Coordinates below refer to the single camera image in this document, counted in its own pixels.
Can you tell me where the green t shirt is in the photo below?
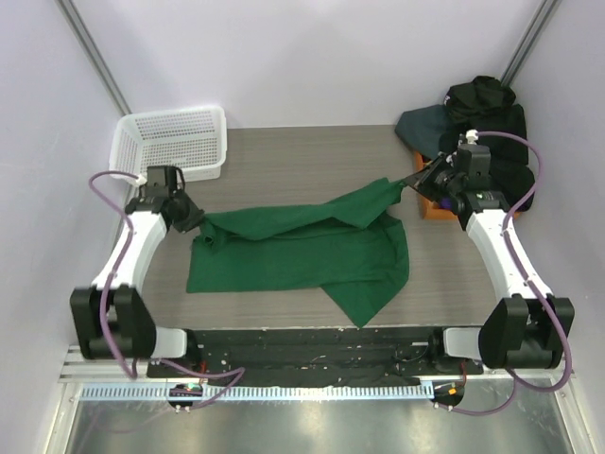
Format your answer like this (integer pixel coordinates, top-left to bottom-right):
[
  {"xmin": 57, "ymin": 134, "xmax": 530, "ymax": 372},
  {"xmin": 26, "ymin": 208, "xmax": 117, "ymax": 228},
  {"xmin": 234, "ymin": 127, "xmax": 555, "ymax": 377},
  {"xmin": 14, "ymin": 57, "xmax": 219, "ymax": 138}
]
[{"xmin": 186, "ymin": 178, "xmax": 410, "ymax": 327}]

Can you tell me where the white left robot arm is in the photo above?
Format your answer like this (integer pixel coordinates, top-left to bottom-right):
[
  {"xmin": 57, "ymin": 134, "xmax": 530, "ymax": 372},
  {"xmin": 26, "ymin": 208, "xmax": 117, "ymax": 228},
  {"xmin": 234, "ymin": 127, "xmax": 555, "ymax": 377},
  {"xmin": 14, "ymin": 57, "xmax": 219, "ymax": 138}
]
[{"xmin": 69, "ymin": 166, "xmax": 204, "ymax": 377}]

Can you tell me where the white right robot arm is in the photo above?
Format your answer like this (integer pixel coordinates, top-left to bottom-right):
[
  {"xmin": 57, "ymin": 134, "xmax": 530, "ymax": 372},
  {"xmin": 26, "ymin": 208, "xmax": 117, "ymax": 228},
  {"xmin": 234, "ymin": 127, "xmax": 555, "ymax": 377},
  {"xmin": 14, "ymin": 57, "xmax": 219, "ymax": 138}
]
[{"xmin": 405, "ymin": 143, "xmax": 575, "ymax": 374}]

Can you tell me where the orange tray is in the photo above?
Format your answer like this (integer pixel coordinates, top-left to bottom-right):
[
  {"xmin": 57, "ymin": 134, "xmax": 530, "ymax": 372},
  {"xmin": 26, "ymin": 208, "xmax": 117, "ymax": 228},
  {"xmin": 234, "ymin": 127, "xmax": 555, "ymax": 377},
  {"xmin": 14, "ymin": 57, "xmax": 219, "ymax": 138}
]
[{"xmin": 416, "ymin": 159, "xmax": 510, "ymax": 225}]

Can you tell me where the white plastic basket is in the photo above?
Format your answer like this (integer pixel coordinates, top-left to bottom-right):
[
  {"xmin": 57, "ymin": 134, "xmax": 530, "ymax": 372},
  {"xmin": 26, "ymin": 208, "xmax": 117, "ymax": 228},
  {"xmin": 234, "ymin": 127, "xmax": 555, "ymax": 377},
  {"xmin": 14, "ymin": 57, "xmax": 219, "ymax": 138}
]
[{"xmin": 109, "ymin": 105, "xmax": 228, "ymax": 183}]

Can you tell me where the dark teal t shirt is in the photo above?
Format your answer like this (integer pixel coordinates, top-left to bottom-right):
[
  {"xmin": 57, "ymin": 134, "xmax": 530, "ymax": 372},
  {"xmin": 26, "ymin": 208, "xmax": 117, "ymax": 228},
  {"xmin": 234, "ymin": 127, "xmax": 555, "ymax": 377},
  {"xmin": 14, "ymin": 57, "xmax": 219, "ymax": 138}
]
[{"xmin": 394, "ymin": 104, "xmax": 451, "ymax": 159}]

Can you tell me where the black t shirt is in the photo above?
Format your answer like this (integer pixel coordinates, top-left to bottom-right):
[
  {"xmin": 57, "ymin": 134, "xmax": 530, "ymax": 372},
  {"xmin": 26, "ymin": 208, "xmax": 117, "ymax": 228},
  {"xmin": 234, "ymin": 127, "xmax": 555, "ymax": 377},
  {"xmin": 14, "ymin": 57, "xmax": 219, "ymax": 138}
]
[{"xmin": 439, "ymin": 76, "xmax": 535, "ymax": 205}]

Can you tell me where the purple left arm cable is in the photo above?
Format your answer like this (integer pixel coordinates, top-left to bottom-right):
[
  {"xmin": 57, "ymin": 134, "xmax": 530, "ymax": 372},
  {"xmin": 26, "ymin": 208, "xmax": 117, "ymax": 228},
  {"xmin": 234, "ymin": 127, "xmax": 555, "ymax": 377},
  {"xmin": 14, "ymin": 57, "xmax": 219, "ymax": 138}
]
[{"xmin": 88, "ymin": 170, "xmax": 247, "ymax": 412}]

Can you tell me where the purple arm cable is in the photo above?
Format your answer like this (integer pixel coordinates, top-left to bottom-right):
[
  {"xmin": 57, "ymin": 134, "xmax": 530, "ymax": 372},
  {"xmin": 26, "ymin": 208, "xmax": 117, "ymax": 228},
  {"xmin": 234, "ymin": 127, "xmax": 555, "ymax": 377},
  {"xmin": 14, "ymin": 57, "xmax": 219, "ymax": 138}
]
[
  {"xmin": 439, "ymin": 130, "xmax": 574, "ymax": 417},
  {"xmin": 88, "ymin": 170, "xmax": 247, "ymax": 412}
]

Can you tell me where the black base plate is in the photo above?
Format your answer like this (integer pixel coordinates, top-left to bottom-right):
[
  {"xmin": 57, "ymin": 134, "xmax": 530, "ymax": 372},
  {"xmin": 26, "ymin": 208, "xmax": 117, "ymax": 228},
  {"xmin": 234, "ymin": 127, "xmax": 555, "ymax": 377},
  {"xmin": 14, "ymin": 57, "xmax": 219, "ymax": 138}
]
[{"xmin": 147, "ymin": 326, "xmax": 482, "ymax": 388}]

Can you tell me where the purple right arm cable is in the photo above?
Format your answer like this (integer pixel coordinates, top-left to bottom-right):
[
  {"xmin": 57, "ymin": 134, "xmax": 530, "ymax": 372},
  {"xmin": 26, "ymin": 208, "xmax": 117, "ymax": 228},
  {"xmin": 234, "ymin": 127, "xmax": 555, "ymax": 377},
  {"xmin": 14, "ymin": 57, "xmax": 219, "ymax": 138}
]
[{"xmin": 439, "ymin": 130, "xmax": 574, "ymax": 417}]

